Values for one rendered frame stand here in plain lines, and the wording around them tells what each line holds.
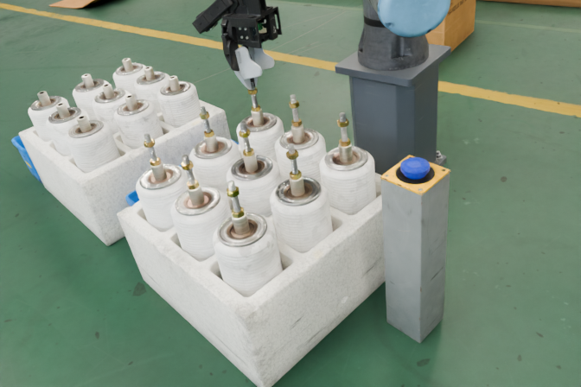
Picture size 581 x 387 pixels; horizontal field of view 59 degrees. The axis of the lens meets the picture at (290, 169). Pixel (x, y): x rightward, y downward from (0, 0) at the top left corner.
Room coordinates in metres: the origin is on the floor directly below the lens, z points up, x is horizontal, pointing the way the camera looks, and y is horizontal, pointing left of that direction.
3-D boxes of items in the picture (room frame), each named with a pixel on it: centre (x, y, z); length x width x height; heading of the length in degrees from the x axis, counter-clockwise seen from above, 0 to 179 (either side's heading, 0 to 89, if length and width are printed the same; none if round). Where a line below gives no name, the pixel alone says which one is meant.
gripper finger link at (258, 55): (0.93, 0.02, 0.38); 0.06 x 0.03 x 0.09; 53
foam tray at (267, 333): (0.76, 0.07, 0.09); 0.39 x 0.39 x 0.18; 39
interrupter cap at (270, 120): (0.93, 0.05, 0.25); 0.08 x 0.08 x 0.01
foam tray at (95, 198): (1.20, 0.41, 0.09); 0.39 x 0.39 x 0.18; 39
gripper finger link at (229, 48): (0.91, 0.07, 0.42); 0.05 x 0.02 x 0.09; 143
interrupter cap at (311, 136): (0.84, -0.03, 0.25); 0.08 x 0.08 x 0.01
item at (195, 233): (0.69, 0.16, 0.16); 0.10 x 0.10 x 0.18
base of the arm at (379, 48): (1.04, -0.26, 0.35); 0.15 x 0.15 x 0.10
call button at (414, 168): (0.58, -0.17, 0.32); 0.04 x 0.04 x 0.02
